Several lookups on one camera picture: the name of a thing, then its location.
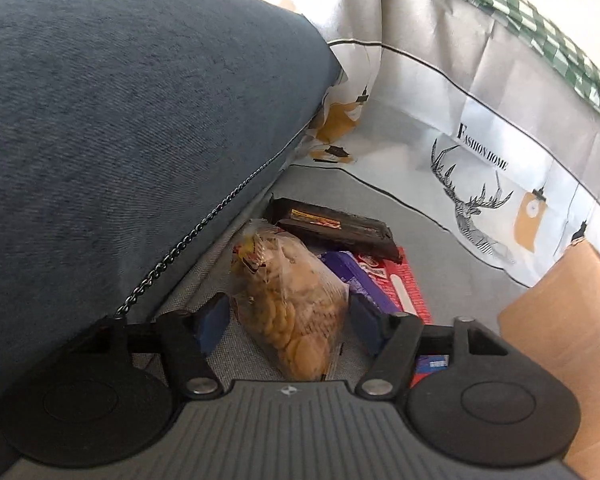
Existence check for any clear bag of biscuits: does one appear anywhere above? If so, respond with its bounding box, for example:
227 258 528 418
230 219 349 382

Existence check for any open cardboard box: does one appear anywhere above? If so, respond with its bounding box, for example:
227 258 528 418
498 238 600 479

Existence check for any blue sofa cushion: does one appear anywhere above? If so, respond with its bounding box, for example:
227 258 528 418
0 0 340 475

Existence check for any red snack packet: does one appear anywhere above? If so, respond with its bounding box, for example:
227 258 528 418
354 246 449 387

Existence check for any purple snack packet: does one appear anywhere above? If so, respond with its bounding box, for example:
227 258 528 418
318 252 401 314

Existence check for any black snack bar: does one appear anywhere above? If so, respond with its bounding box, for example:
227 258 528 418
263 197 403 263

